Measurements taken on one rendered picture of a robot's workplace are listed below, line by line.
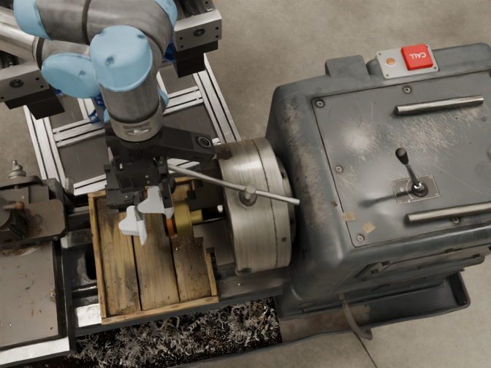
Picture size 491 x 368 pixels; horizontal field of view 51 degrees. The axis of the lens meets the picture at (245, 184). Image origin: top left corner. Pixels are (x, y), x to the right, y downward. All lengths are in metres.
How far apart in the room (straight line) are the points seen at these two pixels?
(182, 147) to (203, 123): 1.51
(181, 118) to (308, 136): 1.27
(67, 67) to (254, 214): 0.46
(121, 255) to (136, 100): 0.78
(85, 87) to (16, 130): 1.67
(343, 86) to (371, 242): 0.37
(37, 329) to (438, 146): 1.01
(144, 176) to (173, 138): 0.08
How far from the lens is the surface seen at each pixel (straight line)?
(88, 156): 2.31
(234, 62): 2.74
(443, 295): 1.88
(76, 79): 1.05
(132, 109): 0.71
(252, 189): 0.99
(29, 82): 1.47
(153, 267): 1.40
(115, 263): 1.42
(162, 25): 0.75
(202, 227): 1.19
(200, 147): 0.82
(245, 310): 1.68
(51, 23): 0.79
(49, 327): 1.34
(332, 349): 2.29
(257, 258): 1.13
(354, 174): 1.10
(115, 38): 0.68
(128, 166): 0.81
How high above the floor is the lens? 2.24
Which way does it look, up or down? 68 degrees down
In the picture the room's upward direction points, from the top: 7 degrees clockwise
